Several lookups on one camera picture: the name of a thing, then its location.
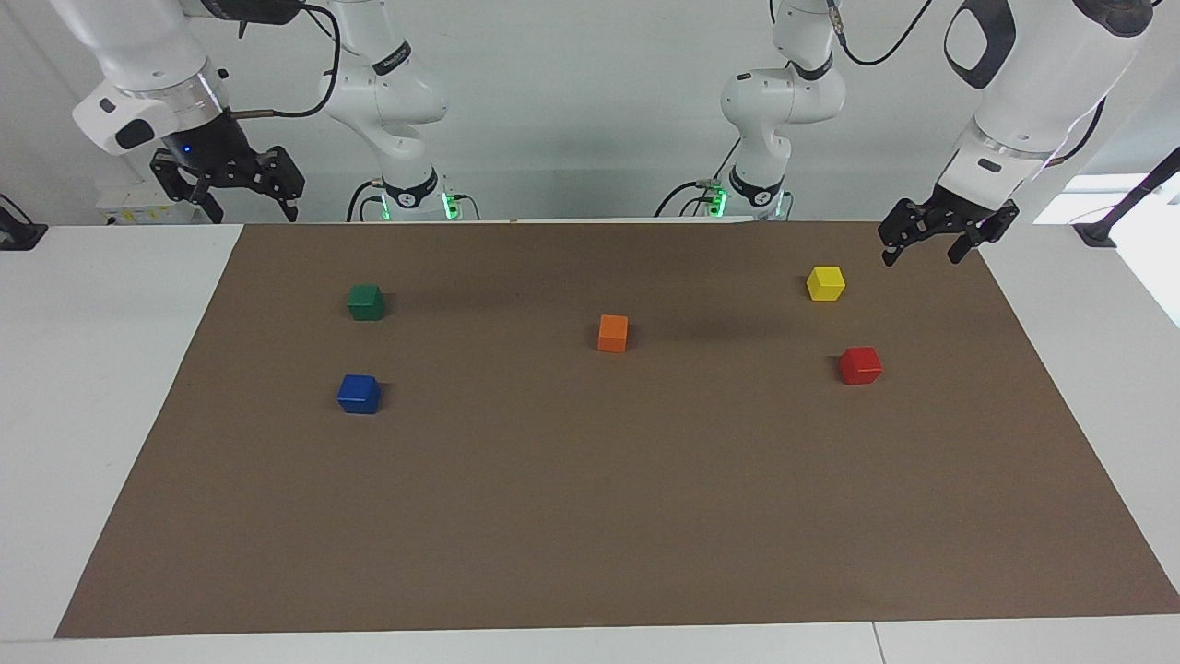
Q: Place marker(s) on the yellow block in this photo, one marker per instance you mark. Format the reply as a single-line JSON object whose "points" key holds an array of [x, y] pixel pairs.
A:
{"points": [[826, 284]]}

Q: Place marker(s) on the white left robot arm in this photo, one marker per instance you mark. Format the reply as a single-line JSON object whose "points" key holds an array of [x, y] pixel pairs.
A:
{"points": [[1042, 83]]}

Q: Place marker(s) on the blue block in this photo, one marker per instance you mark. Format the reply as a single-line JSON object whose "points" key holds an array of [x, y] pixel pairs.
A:
{"points": [[359, 395]]}

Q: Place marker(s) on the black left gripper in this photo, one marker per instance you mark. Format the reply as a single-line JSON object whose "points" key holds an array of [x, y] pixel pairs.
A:
{"points": [[957, 214]]}

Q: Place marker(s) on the red block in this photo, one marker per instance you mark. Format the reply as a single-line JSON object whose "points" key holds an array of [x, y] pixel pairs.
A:
{"points": [[860, 366]]}

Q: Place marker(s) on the black table clamp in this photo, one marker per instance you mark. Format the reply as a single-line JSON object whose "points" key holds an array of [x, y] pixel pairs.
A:
{"points": [[18, 232]]}

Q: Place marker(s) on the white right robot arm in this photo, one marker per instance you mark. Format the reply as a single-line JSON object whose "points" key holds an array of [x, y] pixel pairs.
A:
{"points": [[387, 92]]}

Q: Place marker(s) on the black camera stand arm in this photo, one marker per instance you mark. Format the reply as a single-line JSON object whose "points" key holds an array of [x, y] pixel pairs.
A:
{"points": [[1138, 189]]}

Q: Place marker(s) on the brown table mat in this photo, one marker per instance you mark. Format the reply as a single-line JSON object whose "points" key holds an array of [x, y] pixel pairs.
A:
{"points": [[590, 498]]}

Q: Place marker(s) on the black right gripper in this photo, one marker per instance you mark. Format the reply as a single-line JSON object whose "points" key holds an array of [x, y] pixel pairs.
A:
{"points": [[210, 152]]}

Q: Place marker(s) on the orange block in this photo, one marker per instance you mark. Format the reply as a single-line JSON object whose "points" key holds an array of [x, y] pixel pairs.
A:
{"points": [[612, 333]]}

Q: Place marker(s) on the green block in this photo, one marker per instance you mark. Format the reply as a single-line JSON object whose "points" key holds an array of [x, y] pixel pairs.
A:
{"points": [[366, 302]]}

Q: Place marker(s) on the white box with yellow labels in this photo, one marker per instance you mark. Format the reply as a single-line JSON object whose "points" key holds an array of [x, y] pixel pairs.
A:
{"points": [[138, 210]]}

